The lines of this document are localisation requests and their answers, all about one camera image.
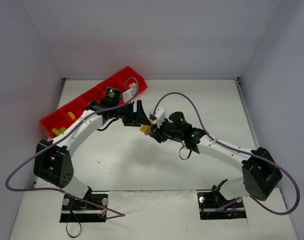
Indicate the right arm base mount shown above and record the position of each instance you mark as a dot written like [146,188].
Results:
[213,206]

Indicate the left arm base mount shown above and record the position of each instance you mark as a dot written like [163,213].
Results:
[76,211]

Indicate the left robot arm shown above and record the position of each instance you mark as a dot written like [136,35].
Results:
[53,162]

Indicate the yellow comb lego piece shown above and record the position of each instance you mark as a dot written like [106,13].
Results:
[71,116]

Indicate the white curved lego brick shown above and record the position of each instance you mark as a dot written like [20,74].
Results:
[132,85]

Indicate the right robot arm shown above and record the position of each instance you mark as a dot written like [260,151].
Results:
[258,178]

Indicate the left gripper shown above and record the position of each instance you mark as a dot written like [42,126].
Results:
[135,113]

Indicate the long green lego brick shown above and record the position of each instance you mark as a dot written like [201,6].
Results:
[58,132]

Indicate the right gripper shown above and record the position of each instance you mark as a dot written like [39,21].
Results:
[157,133]

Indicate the red compartment tray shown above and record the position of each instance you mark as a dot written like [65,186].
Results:
[119,80]

